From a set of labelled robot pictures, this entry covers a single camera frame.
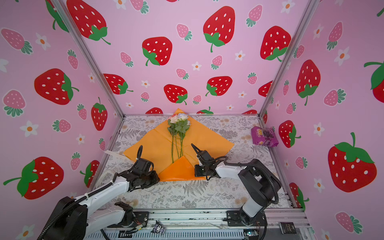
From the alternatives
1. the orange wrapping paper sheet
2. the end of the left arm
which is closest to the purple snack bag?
the orange wrapping paper sheet

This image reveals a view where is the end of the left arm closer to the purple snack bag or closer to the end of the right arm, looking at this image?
the end of the right arm

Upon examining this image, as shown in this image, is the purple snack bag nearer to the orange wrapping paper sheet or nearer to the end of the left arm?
the orange wrapping paper sheet
